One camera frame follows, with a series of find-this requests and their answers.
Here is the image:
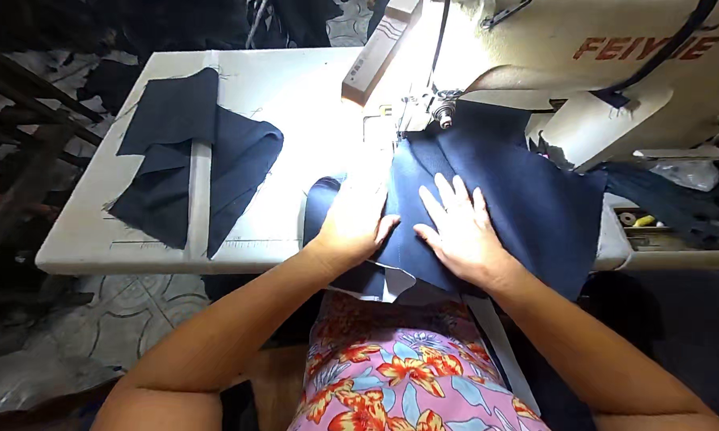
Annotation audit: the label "person's right hand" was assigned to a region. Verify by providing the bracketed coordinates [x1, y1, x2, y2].
[413, 173, 517, 291]

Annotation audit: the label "person's left hand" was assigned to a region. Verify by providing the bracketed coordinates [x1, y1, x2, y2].
[312, 144, 401, 271]

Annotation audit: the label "navy blue fabric garment piece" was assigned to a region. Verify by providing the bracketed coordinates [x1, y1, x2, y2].
[303, 100, 608, 302]

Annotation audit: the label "person's right forearm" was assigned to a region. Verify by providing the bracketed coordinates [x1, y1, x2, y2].
[488, 257, 719, 431]

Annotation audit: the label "person's left forearm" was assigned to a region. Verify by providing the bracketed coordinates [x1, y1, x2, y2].
[90, 239, 344, 431]

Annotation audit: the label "white sewing table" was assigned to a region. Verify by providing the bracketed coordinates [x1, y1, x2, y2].
[35, 47, 719, 276]

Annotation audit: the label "long narrow cardboard box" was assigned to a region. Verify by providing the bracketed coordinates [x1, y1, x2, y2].
[342, 0, 423, 107]

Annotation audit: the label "person's body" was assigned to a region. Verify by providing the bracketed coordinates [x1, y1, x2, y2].
[288, 290, 552, 431]

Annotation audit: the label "long white edged strip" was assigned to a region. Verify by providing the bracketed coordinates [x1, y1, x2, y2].
[462, 293, 541, 417]

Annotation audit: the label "cream industrial sewing machine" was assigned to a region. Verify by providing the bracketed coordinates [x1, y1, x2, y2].
[359, 0, 719, 174]

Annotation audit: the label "open drawer tray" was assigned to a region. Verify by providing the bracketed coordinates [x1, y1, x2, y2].
[613, 207, 686, 252]

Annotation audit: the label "heap of dark fabric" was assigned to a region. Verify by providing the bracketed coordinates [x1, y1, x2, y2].
[602, 152, 719, 251]

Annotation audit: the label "brown wooden stool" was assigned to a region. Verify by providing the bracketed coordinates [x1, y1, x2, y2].
[231, 344, 311, 431]

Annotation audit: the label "folded dark navy fabric pieces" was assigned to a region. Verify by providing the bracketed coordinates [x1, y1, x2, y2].
[107, 67, 284, 259]

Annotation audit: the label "clear plastic bag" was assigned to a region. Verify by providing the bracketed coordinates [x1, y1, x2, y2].
[649, 158, 719, 192]

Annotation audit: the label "pile of black cloth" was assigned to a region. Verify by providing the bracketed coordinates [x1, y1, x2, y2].
[0, 0, 344, 63]

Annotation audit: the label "dark wooden rack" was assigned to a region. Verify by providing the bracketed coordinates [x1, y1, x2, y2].
[0, 40, 104, 270]

